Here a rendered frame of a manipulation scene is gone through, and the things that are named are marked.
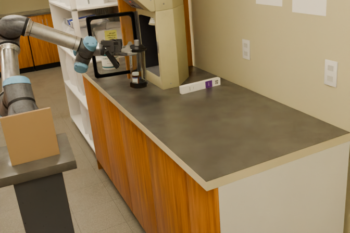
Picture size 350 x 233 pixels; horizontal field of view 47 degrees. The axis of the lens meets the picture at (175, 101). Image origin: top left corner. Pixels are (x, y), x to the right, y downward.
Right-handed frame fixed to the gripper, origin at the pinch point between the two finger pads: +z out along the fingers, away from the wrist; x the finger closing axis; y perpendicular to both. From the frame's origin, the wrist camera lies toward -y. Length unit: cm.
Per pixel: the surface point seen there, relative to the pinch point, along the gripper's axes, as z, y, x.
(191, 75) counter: 32, -24, 33
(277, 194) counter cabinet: 62, -39, -85
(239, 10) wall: 58, 21, 9
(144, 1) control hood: 4.8, 27.6, 5.0
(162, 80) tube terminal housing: 13.5, -19.5, 8.0
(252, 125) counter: 57, -22, -53
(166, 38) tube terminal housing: 16.8, 5.8, 10.2
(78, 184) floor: -60, -124, 63
